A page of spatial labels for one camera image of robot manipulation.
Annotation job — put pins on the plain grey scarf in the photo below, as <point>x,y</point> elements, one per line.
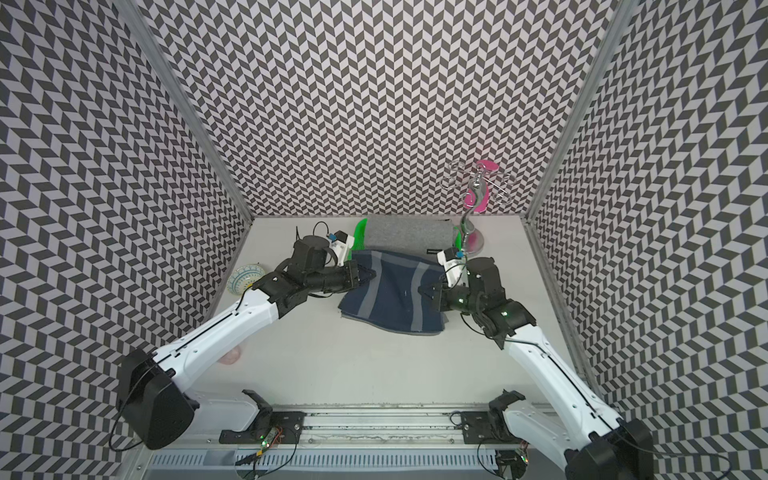
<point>408,237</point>

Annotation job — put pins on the navy striped scarf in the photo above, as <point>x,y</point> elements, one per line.
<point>391,301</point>

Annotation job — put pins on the patterned ceramic bowl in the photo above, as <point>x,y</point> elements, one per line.
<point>244,277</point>

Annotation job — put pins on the aluminium front rail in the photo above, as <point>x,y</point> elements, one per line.
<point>369,440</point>

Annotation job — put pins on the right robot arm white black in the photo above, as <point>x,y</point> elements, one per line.
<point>589,439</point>

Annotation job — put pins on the green plastic basket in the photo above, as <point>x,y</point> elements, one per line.
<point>360,235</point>

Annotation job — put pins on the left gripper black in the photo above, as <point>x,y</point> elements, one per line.
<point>352,276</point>

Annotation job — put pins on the pink transparent cup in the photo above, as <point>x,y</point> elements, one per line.
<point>231,357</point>

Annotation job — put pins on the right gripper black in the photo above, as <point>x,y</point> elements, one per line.
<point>439,299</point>

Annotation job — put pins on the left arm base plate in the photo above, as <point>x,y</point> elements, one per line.
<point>287,426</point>

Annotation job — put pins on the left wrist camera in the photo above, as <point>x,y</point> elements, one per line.
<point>341,244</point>

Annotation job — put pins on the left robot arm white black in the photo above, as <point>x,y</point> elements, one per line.
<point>153,388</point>

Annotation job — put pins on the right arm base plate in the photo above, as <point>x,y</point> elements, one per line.
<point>483,427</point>

